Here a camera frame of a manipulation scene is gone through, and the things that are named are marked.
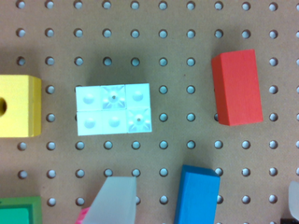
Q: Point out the white interlocking cube block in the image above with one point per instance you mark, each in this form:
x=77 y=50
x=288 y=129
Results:
x=113 y=109

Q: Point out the narrow blue wooden block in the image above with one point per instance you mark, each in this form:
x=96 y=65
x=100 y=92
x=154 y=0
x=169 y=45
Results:
x=197 y=196

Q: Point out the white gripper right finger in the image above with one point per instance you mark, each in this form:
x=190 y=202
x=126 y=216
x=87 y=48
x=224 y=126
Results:
x=294 y=199

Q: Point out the pink interlocking cube block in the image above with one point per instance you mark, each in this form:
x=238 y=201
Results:
x=82 y=215

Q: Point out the yellow cube with hole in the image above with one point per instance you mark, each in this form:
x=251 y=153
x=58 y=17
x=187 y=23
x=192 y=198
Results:
x=20 y=98

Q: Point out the black interlocking cube block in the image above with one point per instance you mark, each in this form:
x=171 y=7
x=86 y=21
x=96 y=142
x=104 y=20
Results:
x=289 y=221

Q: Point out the red wooden block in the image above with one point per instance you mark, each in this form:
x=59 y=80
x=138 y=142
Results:
x=236 y=87

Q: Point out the brown perforated pegboard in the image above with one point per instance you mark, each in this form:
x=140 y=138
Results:
x=169 y=45

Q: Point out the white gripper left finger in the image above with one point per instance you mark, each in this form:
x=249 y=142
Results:
x=115 y=203

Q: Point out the green cube with hole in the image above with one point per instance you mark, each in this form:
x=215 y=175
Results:
x=21 y=210

